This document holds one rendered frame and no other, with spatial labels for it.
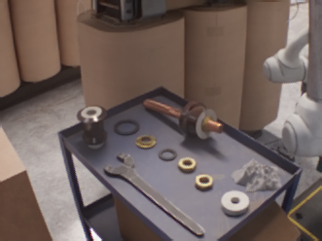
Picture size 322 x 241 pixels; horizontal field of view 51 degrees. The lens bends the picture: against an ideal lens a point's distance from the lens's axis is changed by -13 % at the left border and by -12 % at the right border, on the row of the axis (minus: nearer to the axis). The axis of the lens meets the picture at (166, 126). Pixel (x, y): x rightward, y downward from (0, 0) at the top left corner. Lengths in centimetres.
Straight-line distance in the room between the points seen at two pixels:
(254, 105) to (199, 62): 62
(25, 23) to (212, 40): 171
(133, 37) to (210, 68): 51
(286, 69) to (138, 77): 60
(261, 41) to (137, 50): 86
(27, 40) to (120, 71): 165
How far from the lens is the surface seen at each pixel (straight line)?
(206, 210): 95
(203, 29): 174
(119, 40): 147
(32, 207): 115
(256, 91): 225
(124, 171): 104
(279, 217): 106
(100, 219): 143
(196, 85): 187
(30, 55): 310
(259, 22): 207
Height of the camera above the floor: 157
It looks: 35 degrees down
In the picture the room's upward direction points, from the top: 1 degrees counter-clockwise
